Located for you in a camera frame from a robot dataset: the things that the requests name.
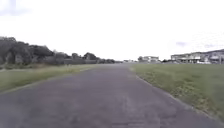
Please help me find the grass strip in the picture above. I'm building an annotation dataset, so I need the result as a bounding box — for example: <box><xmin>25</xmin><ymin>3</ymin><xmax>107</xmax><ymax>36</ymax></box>
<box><xmin>0</xmin><ymin>63</ymin><xmax>101</xmax><ymax>94</ymax></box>

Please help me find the long grey building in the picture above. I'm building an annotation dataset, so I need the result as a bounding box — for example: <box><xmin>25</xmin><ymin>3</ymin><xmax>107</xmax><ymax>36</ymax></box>
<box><xmin>170</xmin><ymin>48</ymin><xmax>224</xmax><ymax>65</ymax></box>

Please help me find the white building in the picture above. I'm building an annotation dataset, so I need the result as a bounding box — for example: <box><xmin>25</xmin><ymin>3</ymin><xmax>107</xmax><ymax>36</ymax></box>
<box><xmin>137</xmin><ymin>55</ymin><xmax>161</xmax><ymax>64</ymax></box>

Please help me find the grey asphalt path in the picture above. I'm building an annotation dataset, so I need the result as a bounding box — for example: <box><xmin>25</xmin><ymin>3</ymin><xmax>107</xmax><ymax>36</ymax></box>
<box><xmin>0</xmin><ymin>63</ymin><xmax>224</xmax><ymax>128</ymax></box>

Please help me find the grass field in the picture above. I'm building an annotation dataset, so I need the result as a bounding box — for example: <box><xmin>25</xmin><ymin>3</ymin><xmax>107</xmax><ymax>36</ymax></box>
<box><xmin>129</xmin><ymin>62</ymin><xmax>224</xmax><ymax>122</ymax></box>

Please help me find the row of trees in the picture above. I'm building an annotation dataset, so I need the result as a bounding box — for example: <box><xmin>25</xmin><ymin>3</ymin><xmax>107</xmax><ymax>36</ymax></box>
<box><xmin>0</xmin><ymin>36</ymin><xmax>118</xmax><ymax>70</ymax></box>

